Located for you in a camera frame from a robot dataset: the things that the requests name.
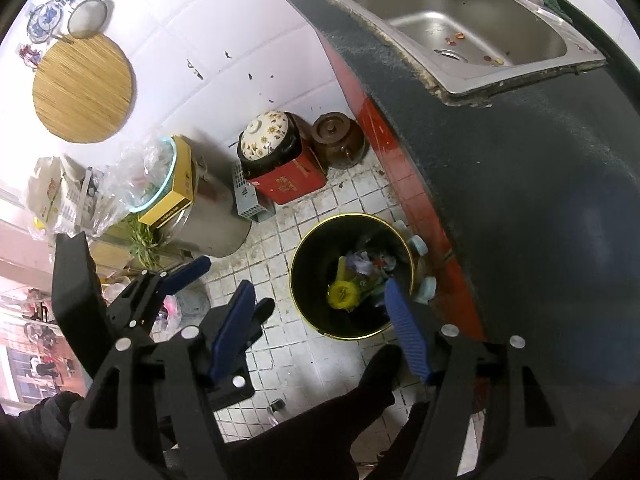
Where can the yellow cardboard box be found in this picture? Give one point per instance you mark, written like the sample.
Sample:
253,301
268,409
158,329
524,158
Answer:
175,190

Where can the teal rimmed glass lid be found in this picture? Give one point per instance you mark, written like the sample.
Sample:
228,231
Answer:
172,160

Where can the white pink plastic bag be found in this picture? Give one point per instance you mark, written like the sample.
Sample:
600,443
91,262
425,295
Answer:
185,307

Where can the green leafy vegetables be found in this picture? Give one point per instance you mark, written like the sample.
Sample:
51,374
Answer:
142,242

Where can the red cabinet front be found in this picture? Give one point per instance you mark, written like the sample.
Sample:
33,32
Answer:
395,160

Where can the person's left forearm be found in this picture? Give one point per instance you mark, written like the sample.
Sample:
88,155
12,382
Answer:
35,430

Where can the clear plastic bag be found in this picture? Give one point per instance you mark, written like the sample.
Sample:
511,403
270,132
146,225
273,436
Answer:
120,185

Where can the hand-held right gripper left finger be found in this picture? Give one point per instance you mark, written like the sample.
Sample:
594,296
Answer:
230,332

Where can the round bamboo mat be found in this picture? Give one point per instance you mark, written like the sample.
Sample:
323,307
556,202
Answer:
82,90

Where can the silver foil wrapper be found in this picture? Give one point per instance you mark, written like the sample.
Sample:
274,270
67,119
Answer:
362,261

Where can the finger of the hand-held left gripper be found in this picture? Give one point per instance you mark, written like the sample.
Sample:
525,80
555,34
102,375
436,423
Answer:
187,272
255,330

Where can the brown clay pot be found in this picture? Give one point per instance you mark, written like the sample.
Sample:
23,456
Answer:
337,140

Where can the grey plastic basket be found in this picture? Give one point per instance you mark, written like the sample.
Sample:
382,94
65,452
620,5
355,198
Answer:
247,195

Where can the red box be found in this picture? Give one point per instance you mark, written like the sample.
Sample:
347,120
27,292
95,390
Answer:
290,177

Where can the blue white plate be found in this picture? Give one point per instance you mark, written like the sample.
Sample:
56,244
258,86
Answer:
45,20

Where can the large steel pot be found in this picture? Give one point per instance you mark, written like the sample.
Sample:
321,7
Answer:
215,210

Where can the person's dark trouser leg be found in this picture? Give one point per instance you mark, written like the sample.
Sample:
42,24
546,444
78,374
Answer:
320,430

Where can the black trash can gold rim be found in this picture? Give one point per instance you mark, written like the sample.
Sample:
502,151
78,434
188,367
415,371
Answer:
315,270

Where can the metal mesh strainer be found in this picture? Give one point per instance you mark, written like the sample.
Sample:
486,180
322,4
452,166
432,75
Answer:
87,17

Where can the light blue plastic bottle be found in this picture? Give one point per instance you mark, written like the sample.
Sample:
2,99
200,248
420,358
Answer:
417,245
427,290

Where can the stainless steel sink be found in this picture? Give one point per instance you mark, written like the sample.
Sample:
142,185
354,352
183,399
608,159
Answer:
465,25

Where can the floral lidded ceramic pot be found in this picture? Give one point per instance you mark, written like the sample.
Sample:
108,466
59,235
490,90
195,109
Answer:
267,137

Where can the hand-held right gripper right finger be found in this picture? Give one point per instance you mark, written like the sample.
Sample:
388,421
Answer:
407,332

